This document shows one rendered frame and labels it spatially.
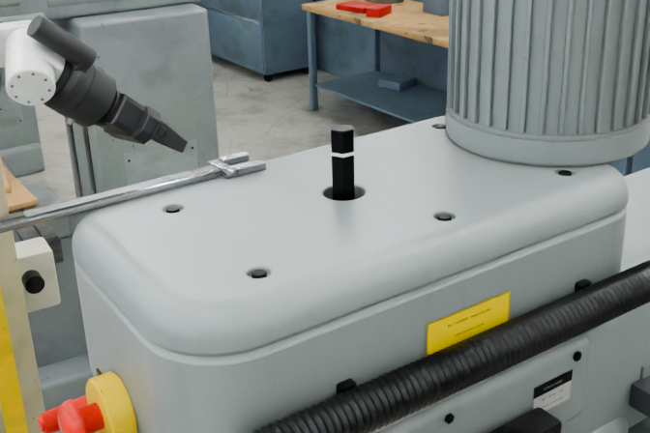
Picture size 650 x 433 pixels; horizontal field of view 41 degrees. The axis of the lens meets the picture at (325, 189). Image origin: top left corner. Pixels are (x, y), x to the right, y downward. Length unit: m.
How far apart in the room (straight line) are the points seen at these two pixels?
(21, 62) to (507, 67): 0.70
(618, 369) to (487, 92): 0.33
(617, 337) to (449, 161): 0.26
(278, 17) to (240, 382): 7.60
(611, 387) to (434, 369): 0.33
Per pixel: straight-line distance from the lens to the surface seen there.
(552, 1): 0.79
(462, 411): 0.79
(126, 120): 1.35
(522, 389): 0.84
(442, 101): 6.79
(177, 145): 1.38
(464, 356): 0.70
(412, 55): 7.44
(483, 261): 0.71
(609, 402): 0.99
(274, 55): 8.21
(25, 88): 1.27
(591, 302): 0.79
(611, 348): 0.94
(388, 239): 0.68
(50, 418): 0.84
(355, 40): 8.06
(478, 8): 0.82
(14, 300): 2.64
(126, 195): 0.78
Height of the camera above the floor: 2.18
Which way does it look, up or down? 22 degrees down
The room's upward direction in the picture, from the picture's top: 2 degrees counter-clockwise
